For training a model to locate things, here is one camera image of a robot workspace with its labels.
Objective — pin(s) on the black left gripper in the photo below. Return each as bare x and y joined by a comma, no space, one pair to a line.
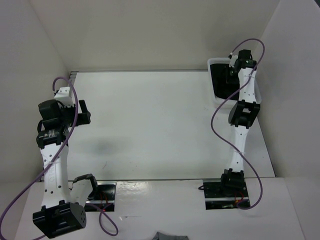
83,118

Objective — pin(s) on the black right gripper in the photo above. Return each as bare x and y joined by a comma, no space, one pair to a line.
228,79

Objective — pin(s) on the black pleated skirt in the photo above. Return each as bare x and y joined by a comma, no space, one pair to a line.
220,88

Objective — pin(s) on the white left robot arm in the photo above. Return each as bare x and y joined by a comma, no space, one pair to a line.
63,205

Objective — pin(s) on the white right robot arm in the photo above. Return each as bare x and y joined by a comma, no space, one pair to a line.
241,118

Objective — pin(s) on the white perforated plastic basket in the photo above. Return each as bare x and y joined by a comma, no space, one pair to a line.
248,95

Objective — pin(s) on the grey folded cloth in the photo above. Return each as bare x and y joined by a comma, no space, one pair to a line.
162,236

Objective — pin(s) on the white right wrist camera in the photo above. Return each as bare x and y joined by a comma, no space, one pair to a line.
232,59

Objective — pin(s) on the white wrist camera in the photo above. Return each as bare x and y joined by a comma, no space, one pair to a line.
232,59
64,96

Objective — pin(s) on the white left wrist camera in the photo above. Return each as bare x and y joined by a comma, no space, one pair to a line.
64,96

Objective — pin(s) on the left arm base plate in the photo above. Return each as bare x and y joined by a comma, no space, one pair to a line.
103,197

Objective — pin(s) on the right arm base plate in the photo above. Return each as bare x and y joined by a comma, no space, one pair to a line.
216,198

